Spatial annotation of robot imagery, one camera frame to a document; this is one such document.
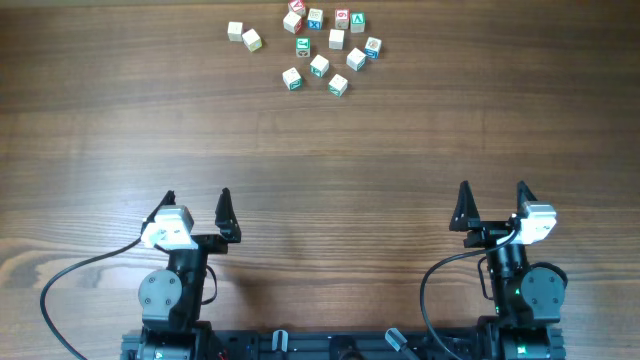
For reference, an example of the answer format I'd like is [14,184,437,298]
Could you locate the green edged block lower right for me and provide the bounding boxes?
[328,74,348,97]

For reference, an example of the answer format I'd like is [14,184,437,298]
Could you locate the red edged wooden block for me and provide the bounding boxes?
[283,12,302,34]

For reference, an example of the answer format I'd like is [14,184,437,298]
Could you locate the left black cable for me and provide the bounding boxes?
[39,237,144,360]

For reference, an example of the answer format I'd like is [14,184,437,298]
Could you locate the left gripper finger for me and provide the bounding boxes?
[215,188,241,243]
[142,190,176,230]

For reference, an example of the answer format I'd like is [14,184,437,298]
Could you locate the green letter J block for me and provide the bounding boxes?
[295,37,311,57]

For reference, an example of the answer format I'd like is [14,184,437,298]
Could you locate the plain wooden block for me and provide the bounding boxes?
[329,29,345,50]
[227,21,243,42]

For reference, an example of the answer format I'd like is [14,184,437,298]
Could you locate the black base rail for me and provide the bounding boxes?
[119,327,567,360]

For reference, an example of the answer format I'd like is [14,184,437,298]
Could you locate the green edged block middle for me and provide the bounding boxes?
[310,55,330,78]

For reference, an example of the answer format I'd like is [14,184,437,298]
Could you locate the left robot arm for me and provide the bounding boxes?
[122,188,241,360]

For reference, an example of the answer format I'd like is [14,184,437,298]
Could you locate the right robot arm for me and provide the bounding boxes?
[449,181,568,360]

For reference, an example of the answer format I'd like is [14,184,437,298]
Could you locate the red letter block top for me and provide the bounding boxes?
[288,0,306,17]

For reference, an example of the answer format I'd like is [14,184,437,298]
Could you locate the plain wooden block far left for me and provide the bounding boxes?
[227,21,243,42]

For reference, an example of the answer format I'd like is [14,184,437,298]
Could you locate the green edged block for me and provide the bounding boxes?
[282,67,303,91]
[346,48,367,71]
[328,74,348,97]
[310,55,330,78]

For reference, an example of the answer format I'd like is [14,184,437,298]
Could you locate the yellow edged wooden block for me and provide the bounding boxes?
[242,29,262,52]

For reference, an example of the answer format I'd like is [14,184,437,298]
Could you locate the blue edged picture block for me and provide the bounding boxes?
[364,37,382,59]

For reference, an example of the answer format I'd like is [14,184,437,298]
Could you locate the red number 6 block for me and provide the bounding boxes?
[335,8,350,30]

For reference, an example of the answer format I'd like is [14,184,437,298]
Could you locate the green edged block lower left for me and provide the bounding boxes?
[282,67,303,91]

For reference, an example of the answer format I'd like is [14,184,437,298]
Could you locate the green letter A block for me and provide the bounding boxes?
[350,12,366,33]

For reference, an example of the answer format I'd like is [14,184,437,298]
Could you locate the blue X letter block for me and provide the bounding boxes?
[307,8,323,30]

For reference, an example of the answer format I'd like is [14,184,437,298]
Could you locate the plain wooden block centre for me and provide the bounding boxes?
[329,29,345,50]

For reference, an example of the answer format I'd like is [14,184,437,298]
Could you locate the right black cable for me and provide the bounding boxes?
[419,227,521,360]

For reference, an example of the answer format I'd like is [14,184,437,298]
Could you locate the black cable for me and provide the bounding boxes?
[39,237,144,360]
[419,227,521,360]

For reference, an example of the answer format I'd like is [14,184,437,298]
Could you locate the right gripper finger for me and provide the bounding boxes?
[449,181,480,232]
[516,181,538,219]

